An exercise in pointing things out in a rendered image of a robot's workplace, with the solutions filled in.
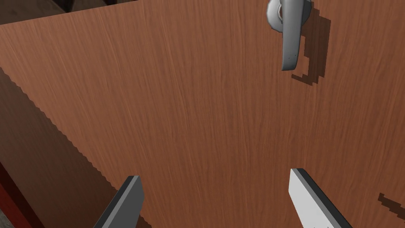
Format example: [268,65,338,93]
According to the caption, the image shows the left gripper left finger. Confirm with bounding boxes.
[93,175,145,228]

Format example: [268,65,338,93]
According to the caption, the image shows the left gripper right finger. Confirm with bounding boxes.
[288,168,354,228]

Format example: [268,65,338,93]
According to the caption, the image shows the brown wooden door leaf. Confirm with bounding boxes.
[0,0,405,228]

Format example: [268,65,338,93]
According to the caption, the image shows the grey metal door handle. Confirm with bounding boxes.
[266,0,312,72]

